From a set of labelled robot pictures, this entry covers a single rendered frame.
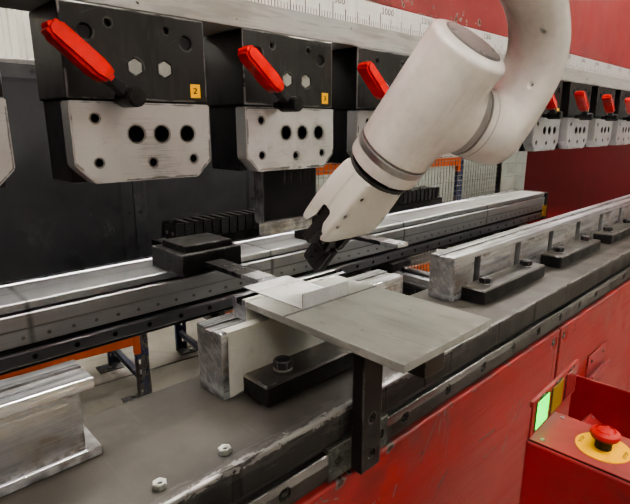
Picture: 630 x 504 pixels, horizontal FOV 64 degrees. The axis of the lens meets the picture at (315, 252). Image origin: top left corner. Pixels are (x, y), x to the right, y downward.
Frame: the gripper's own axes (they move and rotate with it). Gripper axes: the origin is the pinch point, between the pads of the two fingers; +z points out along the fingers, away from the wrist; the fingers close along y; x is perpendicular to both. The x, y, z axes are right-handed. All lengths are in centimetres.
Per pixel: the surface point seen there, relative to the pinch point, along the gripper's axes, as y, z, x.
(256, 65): 9.3, -17.2, -15.3
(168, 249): 4.9, 24.2, -22.2
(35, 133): 16, 26, -55
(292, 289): 0.0, 8.5, -0.3
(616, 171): -216, 19, -18
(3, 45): -67, 206, -364
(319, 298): 1.4, 3.5, 4.6
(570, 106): -93, -14, -17
